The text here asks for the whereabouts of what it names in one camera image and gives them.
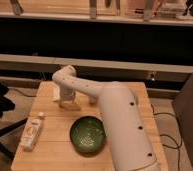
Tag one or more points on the green bowl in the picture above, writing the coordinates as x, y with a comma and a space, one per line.
87, 134

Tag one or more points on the white milk carton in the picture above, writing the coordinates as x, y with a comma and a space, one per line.
32, 132

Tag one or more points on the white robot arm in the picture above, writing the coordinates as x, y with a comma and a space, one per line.
129, 144

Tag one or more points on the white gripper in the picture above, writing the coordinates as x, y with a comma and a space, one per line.
67, 94

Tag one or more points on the wooden table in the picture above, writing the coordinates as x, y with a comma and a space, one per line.
53, 150

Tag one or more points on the white sponge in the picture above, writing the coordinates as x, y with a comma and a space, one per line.
56, 94

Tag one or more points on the long wall shelf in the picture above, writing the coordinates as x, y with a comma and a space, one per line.
97, 63

